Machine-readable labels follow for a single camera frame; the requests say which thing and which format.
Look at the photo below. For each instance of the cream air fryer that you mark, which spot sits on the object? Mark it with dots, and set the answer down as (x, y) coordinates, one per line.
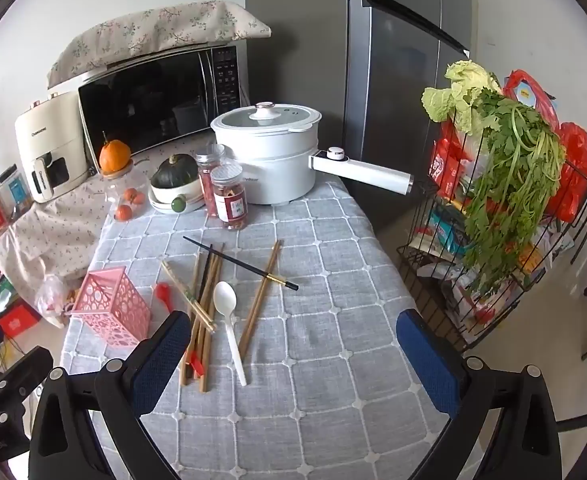
(48, 135)

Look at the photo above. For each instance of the flat red box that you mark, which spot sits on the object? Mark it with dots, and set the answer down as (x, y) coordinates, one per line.
(18, 321)

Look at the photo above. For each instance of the blue snack packet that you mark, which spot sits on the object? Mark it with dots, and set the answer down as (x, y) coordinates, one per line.
(448, 232)

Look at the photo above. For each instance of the clear glass jar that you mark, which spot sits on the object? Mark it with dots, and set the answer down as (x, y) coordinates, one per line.
(138, 180)

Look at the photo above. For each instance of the floral beige tablecloth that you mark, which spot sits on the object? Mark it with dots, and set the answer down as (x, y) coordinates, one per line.
(58, 230)

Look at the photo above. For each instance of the floral cloth cover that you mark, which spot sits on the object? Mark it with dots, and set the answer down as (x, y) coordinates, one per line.
(163, 25)

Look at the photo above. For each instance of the red and blue plastic bag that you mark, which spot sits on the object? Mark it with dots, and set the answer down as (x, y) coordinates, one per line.
(528, 95)

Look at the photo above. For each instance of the grey refrigerator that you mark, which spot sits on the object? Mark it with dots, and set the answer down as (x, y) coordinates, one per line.
(398, 60)

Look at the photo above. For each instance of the white plastic spoon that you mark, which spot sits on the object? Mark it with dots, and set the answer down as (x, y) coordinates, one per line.
(223, 297)

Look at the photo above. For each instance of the napa cabbage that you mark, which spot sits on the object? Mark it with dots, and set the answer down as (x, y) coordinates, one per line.
(466, 90)

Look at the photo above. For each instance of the light wooden chopstick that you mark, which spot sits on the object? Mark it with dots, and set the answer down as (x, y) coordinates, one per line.
(265, 300)
(258, 295)

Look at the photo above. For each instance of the red plastic spoon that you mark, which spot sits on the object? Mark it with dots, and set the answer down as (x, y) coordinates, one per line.
(163, 292)

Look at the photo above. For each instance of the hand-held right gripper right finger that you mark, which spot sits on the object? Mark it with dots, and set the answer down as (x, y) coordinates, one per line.
(427, 360)

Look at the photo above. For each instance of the white electric cooking pot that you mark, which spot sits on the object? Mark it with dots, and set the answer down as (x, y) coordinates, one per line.
(273, 172)

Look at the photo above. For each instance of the green leafy celery bunch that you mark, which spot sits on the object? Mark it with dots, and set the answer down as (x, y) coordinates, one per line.
(508, 170)

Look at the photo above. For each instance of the glass pot lid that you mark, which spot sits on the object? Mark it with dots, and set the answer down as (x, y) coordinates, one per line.
(286, 117)

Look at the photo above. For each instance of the clear plastic bag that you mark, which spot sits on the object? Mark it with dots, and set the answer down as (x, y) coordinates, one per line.
(53, 300)

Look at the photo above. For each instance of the black chopstick with gold band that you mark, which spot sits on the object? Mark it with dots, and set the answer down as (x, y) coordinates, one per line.
(238, 262)

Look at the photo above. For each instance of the white ceramic dish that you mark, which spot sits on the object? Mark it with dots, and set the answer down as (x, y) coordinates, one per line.
(161, 200)

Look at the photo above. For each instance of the pink plastic utensil basket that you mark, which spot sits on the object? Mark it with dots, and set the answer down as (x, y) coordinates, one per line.
(108, 300)

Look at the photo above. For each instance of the large orange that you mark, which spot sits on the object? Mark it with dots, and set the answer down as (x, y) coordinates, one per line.
(114, 156)

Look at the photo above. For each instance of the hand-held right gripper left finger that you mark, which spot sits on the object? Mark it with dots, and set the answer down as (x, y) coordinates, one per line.
(159, 357)

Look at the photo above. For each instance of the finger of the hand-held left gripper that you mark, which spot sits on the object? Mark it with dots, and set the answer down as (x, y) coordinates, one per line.
(23, 367)

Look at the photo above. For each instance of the dark green squash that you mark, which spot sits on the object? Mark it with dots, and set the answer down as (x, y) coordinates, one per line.
(173, 172)

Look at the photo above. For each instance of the small tangerine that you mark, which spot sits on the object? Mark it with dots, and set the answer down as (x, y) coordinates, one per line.
(123, 212)
(132, 196)

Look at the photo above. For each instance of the dark brown chopstick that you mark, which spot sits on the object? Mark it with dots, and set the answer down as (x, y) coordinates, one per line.
(206, 272)

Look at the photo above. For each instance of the plastic-wrapped disposable chopsticks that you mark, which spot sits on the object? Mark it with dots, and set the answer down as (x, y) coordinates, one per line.
(188, 297)

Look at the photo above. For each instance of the red label plastic jar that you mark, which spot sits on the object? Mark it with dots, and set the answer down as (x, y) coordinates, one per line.
(229, 200)

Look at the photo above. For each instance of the grey checkered tablecloth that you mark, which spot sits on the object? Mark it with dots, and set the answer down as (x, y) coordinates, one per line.
(313, 340)

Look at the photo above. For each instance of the black microwave oven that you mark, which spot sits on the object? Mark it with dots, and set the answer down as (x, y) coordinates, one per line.
(143, 105)

